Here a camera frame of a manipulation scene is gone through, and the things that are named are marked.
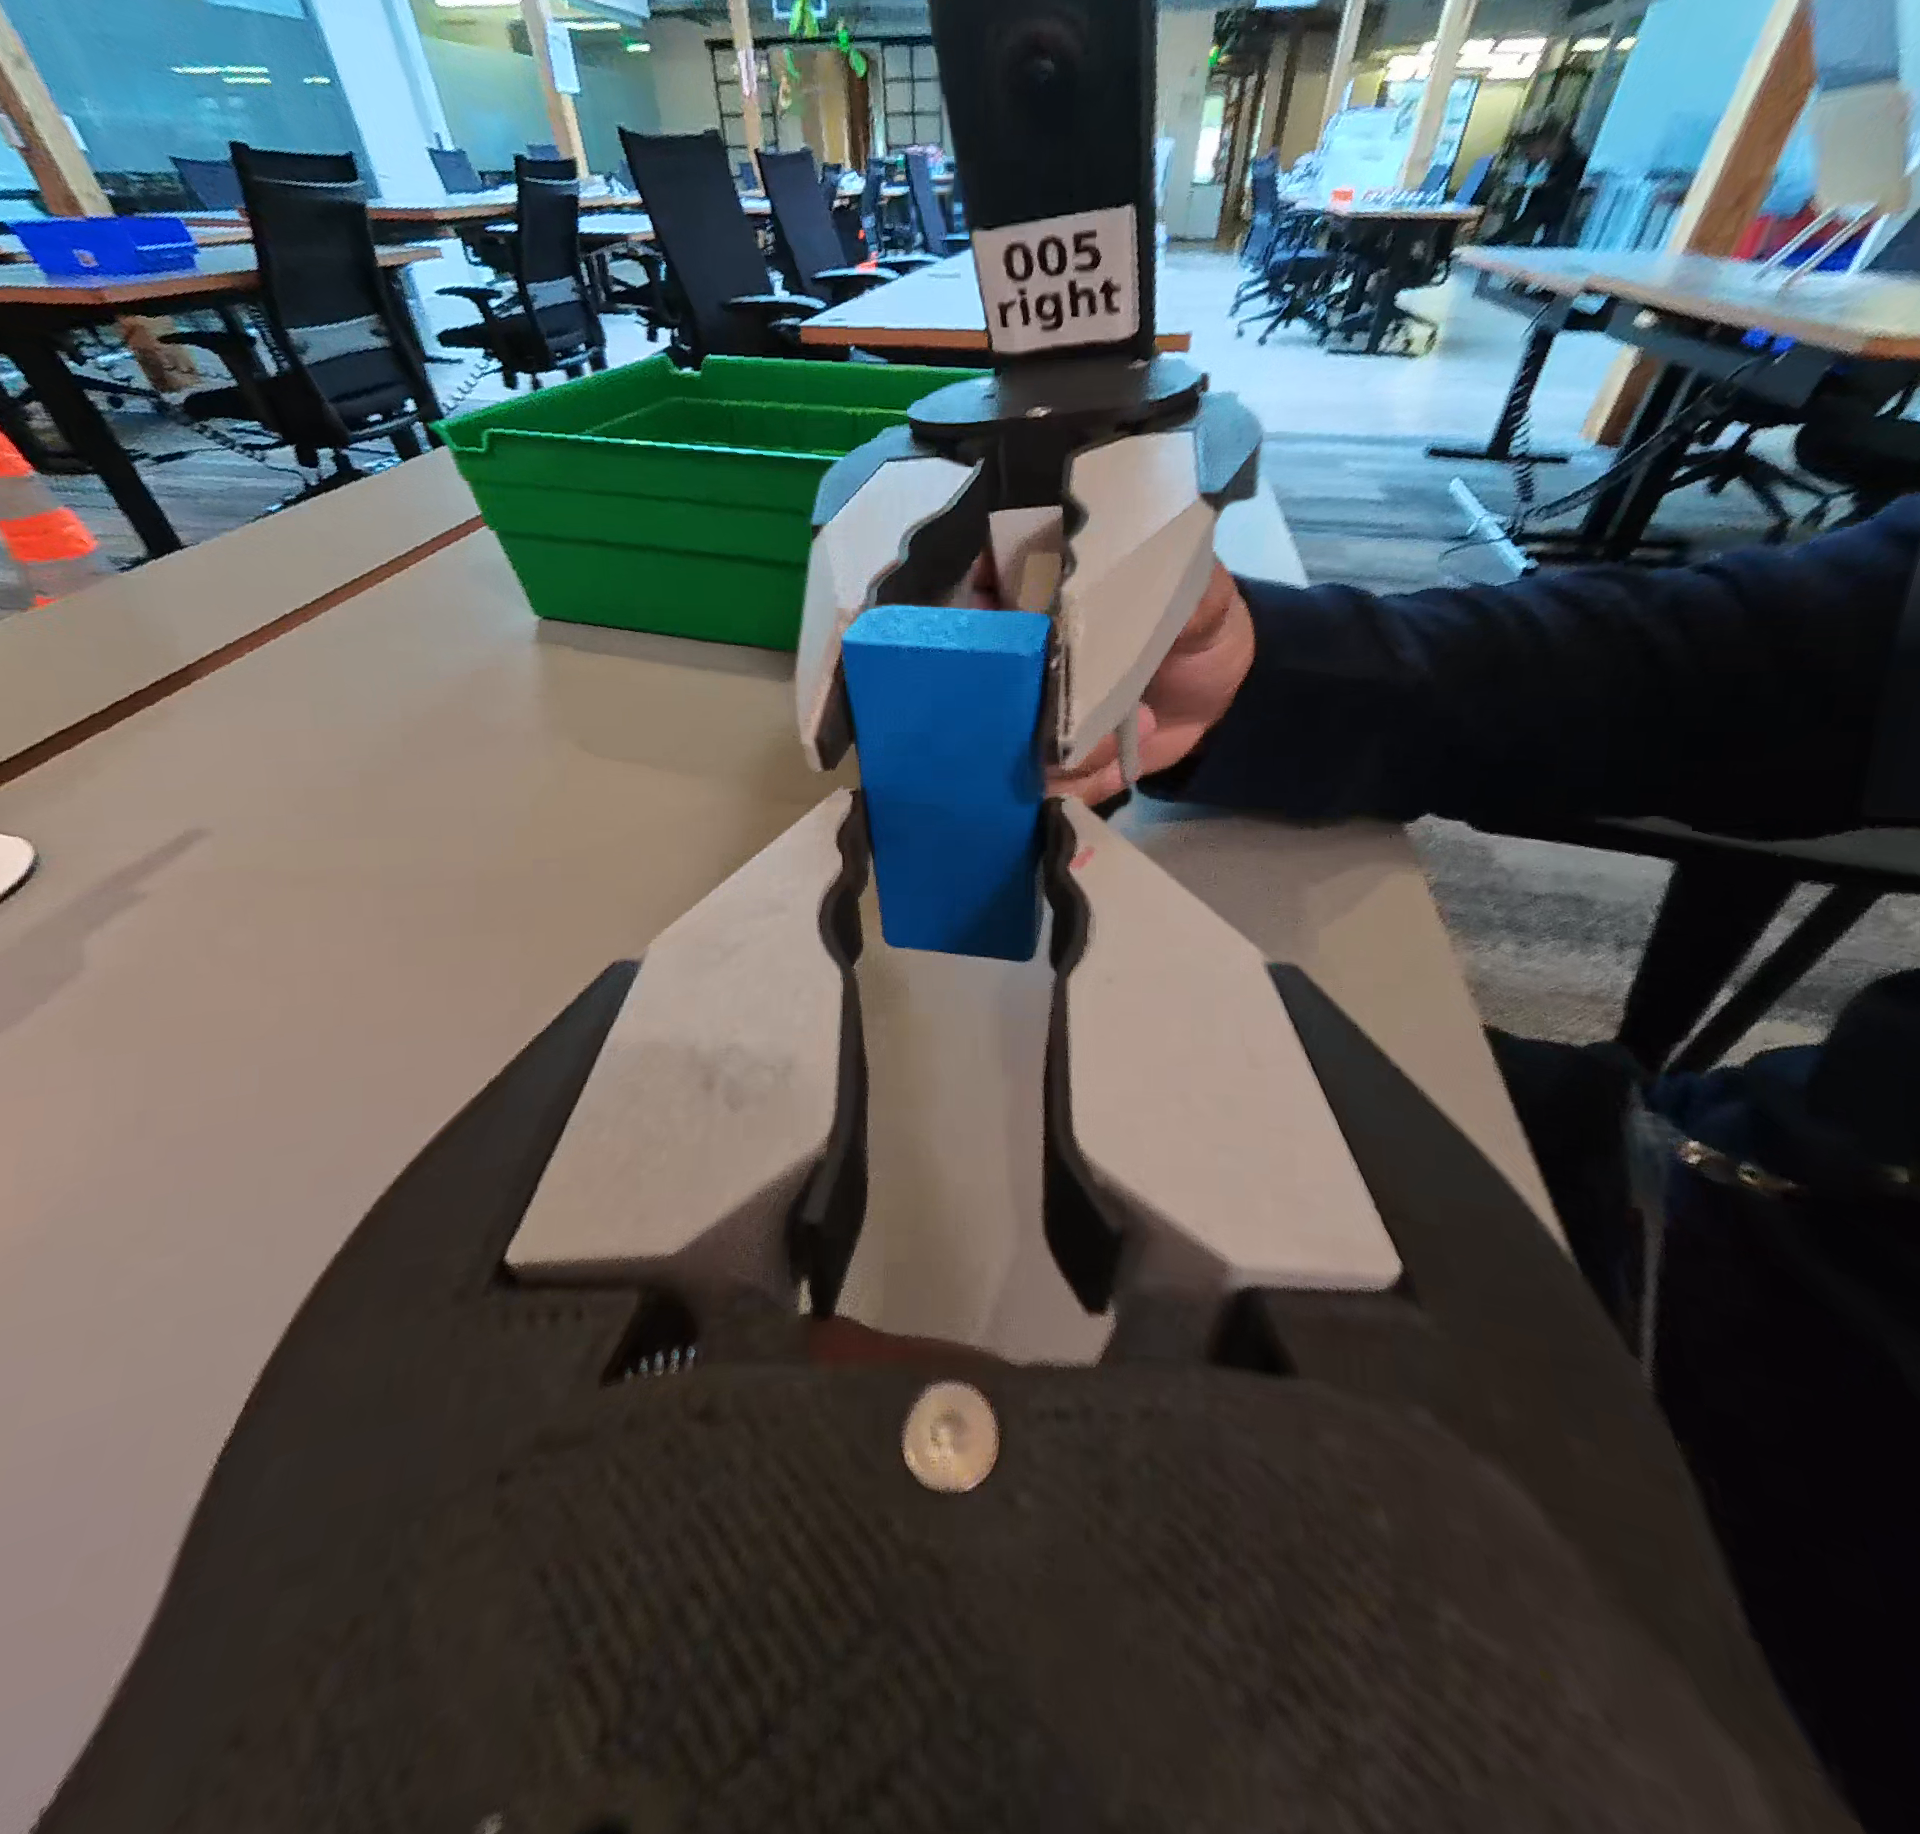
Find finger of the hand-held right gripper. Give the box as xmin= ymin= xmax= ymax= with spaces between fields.
xmin=1044 ymin=431 xmax=1220 ymax=779
xmin=796 ymin=456 xmax=993 ymax=778

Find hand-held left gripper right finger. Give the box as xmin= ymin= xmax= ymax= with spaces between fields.
xmin=1044 ymin=798 xmax=1406 ymax=1314

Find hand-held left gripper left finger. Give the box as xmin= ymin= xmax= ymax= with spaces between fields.
xmin=505 ymin=789 xmax=872 ymax=1320

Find green plastic bin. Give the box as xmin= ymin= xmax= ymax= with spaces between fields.
xmin=438 ymin=353 xmax=993 ymax=656

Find blue rectangular wooden block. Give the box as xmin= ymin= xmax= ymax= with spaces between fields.
xmin=840 ymin=608 xmax=1050 ymax=966

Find person's right hand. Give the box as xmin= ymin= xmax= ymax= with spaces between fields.
xmin=1050 ymin=572 xmax=1255 ymax=809

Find green hanging decoration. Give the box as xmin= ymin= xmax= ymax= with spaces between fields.
xmin=772 ymin=0 xmax=872 ymax=110

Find person's dark clothed lap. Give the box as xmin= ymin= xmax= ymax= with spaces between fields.
xmin=1482 ymin=966 xmax=1920 ymax=1834

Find brown-edged office desk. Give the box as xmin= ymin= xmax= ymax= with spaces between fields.
xmin=0 ymin=237 xmax=446 ymax=563
xmin=1432 ymin=243 xmax=1920 ymax=555

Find orange traffic cone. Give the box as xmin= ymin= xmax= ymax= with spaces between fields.
xmin=0 ymin=431 xmax=104 ymax=616

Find small blue bins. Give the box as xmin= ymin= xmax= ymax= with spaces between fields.
xmin=6 ymin=215 xmax=198 ymax=278

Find wooden post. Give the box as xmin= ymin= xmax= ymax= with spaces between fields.
xmin=496 ymin=0 xmax=591 ymax=170
xmin=0 ymin=4 xmax=104 ymax=215
xmin=1589 ymin=0 xmax=1894 ymax=442

